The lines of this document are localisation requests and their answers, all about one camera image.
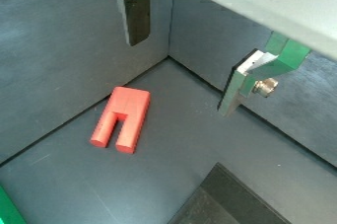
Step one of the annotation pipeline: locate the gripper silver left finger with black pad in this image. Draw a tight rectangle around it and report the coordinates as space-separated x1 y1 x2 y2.
117 0 150 46

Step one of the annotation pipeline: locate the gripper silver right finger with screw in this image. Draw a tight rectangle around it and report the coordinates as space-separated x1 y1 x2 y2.
217 32 310 116

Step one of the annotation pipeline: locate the red square-circle forked block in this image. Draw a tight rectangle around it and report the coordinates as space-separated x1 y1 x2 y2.
89 87 150 154

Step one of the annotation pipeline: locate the black curved regrasp stand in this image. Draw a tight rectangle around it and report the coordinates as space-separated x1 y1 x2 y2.
168 163 291 224

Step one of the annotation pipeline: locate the green shape-sorter fixture base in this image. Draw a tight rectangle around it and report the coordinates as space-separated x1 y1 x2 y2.
0 187 26 224

